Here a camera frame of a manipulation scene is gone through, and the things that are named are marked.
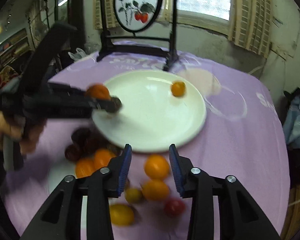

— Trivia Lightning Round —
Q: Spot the textured orange mandarin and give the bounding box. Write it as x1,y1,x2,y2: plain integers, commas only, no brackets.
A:
85,83,111,100

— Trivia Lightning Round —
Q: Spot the dark brown passion fruit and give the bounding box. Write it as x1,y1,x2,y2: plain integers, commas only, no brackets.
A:
71,127,100,154

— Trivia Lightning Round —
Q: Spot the large orange mandarin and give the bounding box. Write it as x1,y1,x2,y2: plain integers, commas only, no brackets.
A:
93,148,116,170

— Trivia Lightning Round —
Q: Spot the yellow lemon-like fruit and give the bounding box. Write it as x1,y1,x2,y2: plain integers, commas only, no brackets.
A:
109,204,135,226

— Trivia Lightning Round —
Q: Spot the dark red plum tomato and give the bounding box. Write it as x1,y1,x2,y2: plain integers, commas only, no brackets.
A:
64,144,81,162

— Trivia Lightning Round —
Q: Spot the small orange tomato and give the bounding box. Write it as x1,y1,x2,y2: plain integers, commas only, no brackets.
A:
171,81,186,97

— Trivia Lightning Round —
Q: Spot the red cherry tomato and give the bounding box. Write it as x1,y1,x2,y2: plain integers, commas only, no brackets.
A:
164,198,186,218

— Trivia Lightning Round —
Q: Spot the smooth orange tomato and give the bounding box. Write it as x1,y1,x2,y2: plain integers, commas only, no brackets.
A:
144,154,170,180
141,180,170,202

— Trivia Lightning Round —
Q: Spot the yellow-green small fruit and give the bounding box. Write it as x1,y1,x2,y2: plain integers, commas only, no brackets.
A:
125,187,143,204

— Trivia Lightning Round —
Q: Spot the person's left hand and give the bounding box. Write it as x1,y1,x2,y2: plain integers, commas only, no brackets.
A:
0,111,46,155

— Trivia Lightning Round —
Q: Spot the white plastic bag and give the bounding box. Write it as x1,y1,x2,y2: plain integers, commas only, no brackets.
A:
68,48,87,62

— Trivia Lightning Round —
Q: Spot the white oval plate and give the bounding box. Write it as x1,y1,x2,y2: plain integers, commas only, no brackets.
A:
92,70,207,153

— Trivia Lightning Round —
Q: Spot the purple printed tablecloth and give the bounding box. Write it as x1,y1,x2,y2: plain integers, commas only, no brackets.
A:
1,51,290,239

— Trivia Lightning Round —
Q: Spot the dark wooden cabinet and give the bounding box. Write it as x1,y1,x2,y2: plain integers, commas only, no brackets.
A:
55,0,85,53

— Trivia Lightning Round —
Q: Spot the round painted screen stand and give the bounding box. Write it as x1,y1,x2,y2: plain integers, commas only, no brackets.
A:
96,0,178,72

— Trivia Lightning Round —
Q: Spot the blue cloth pile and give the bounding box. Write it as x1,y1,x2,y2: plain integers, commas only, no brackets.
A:
283,95,300,149

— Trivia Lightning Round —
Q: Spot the left checked curtain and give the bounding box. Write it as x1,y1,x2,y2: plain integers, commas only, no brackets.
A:
93,0,119,30

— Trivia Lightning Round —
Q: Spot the checked curtain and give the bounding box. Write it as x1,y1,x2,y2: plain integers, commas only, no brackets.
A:
93,0,119,30
228,0,273,58

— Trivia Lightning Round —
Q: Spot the right checked curtain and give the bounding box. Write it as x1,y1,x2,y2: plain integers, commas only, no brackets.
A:
228,0,273,58

